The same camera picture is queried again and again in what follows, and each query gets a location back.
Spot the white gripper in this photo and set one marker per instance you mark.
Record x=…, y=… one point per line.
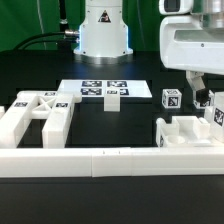
x=184, y=45

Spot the white chair seat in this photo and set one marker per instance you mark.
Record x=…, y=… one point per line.
x=185, y=131

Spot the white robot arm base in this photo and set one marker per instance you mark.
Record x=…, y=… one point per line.
x=103, y=35

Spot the white tagged cube far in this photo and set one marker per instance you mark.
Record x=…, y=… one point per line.
x=210, y=98

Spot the white tagged cube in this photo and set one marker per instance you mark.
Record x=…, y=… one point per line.
x=171, y=98
x=210, y=98

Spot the white tagged cube near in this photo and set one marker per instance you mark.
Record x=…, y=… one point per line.
x=171, y=98

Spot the white tag plate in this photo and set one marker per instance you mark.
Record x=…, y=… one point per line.
x=96, y=88

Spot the white U-shaped fence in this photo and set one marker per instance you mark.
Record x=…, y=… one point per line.
x=103, y=162

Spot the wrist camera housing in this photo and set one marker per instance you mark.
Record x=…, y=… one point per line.
x=175, y=7

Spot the white chair back frame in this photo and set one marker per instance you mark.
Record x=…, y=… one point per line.
x=55, y=108

